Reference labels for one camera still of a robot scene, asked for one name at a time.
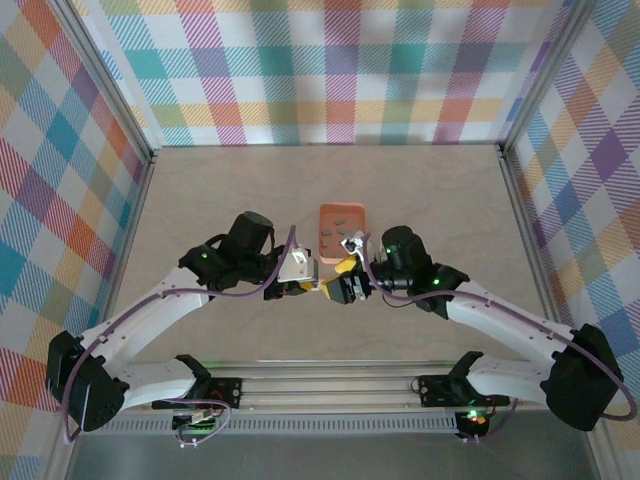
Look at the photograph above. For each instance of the black controller board green light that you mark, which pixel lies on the black controller board green light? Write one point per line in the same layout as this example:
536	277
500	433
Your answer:
477	422
197	425

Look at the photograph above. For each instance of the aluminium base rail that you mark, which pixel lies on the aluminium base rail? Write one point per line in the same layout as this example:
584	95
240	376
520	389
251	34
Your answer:
325	390

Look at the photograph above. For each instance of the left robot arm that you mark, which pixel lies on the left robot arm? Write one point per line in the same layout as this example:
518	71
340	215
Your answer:
150	310

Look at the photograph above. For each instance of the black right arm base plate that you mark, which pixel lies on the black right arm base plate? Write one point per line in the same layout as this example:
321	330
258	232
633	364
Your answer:
435	392

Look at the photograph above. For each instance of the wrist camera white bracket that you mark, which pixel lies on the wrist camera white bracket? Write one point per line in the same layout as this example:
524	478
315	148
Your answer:
352	242
295	265

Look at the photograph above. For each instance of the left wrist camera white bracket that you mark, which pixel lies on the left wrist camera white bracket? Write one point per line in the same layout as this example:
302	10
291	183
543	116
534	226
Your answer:
295	265

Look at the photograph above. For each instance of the aluminium frame post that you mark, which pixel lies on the aluminium frame post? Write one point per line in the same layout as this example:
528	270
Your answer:
112	85
542	75

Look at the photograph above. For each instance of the aluminium side rail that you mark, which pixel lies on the aluminium side rail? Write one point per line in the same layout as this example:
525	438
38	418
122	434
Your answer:
126	250
527	225

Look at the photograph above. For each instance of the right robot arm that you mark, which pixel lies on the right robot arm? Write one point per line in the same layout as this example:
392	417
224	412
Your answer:
500	315

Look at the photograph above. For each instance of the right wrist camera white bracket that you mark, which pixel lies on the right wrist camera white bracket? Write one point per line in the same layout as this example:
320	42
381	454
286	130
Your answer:
352	242

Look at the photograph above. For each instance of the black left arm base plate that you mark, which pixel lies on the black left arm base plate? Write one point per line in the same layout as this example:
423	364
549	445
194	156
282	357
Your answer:
227	392

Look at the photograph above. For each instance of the orange plastic tray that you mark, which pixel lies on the orange plastic tray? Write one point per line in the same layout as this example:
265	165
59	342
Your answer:
357	217

